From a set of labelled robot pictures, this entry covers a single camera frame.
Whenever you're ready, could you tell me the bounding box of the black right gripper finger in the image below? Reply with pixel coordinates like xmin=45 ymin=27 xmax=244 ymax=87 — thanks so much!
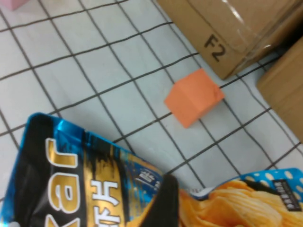
xmin=155 ymin=174 xmax=180 ymax=227

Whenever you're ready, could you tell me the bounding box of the blue Vikar shrimp chip bag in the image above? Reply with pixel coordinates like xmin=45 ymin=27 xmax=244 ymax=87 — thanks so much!
xmin=0 ymin=113 xmax=303 ymax=227

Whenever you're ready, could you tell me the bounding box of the orange foam cube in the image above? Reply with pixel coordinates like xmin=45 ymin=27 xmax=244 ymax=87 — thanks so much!
xmin=163 ymin=68 xmax=225 ymax=130

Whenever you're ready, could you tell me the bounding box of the white black grid tablecloth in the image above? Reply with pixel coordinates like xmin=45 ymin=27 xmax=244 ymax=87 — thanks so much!
xmin=0 ymin=0 xmax=303 ymax=227

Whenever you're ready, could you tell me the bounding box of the cardboard box with clear tape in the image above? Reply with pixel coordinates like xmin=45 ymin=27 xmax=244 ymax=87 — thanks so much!
xmin=257 ymin=42 xmax=303 ymax=142

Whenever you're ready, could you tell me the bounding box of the cardboard box printed F2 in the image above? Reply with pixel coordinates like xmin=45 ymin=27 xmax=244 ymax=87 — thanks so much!
xmin=156 ymin=0 xmax=303 ymax=80

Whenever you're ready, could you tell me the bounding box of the pink foam cube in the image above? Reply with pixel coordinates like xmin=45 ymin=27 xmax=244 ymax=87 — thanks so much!
xmin=0 ymin=0 xmax=27 ymax=11

